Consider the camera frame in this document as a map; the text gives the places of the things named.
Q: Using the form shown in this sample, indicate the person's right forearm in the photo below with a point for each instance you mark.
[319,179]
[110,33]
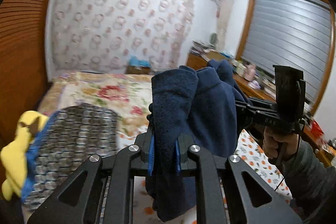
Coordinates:
[312,185]

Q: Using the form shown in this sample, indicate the brown louvered wardrobe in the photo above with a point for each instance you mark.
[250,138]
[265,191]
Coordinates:
[23,67]

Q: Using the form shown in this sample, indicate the cardboard box on cabinet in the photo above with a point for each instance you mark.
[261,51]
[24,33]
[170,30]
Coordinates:
[214,55]

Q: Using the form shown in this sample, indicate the dark patterned folded cloth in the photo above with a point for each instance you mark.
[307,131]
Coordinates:
[68,138]

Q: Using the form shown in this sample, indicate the navy blue printed t-shirt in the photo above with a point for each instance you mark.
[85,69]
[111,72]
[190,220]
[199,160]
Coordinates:
[198,103]

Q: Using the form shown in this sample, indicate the circle pattern sheer curtain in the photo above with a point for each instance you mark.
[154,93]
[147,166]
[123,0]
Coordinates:
[104,35]

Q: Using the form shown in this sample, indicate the stack of folded clothes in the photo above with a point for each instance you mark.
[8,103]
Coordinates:
[200,48]

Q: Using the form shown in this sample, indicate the blue box behind bed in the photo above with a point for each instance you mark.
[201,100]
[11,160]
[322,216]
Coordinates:
[138,67]

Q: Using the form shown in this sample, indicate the floral beige quilt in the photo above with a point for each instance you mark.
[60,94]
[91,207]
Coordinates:
[128,95]

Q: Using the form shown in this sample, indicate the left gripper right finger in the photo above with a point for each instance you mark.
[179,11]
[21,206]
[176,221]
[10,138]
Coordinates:
[228,190]

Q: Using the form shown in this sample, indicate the orange fruit print bedsheet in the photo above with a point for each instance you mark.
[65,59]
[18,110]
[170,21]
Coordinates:
[228,190]

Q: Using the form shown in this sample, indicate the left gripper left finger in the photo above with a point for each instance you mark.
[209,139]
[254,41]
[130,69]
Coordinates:
[100,190]

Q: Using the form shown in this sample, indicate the grey window roller blind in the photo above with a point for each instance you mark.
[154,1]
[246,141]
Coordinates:
[294,33]

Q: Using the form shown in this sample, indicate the wooden sideboard cabinet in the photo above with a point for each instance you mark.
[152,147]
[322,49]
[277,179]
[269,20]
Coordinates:
[196,62]

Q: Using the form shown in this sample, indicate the yellow plush toy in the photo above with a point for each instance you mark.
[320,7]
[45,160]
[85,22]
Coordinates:
[13,156]

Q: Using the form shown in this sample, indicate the pink tissue pack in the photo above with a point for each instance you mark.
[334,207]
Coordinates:
[254,85]

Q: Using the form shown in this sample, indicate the tied beige side curtain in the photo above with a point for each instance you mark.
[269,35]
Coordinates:
[225,8]

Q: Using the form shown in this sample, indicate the person's right hand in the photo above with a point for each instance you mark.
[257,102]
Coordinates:
[272,142]

